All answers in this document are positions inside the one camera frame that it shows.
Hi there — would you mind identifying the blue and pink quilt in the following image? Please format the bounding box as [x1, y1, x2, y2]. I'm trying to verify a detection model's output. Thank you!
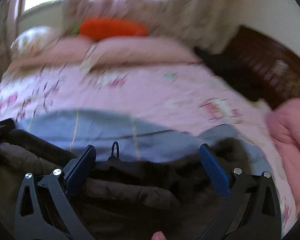
[0, 63, 297, 233]

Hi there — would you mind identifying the dark brown puffer jacket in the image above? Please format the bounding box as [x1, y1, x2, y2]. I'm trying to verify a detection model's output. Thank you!
[0, 126, 256, 239]

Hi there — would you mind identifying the pink folded blanket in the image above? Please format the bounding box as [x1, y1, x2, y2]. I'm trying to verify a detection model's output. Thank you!
[266, 98, 300, 216]

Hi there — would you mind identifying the floral white pillow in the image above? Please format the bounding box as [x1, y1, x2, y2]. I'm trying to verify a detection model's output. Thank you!
[10, 25, 62, 59]

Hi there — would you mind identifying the dark wooden headboard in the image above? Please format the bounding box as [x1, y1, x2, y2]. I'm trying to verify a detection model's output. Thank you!
[224, 25, 300, 109]

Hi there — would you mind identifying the floral lace curtain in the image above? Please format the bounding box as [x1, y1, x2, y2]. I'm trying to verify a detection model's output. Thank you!
[0, 0, 243, 63]

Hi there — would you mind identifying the black garment by headboard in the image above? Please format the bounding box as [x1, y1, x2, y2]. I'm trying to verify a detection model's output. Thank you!
[194, 47, 263, 102]

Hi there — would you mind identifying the orange carrot plush toy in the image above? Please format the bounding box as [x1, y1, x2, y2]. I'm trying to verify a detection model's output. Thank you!
[73, 17, 148, 41]

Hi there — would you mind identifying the person's hand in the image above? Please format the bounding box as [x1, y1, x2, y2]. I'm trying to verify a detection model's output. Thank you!
[151, 231, 167, 240]

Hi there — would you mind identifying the long pink pillow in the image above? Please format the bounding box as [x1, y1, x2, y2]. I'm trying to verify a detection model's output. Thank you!
[6, 36, 200, 74]

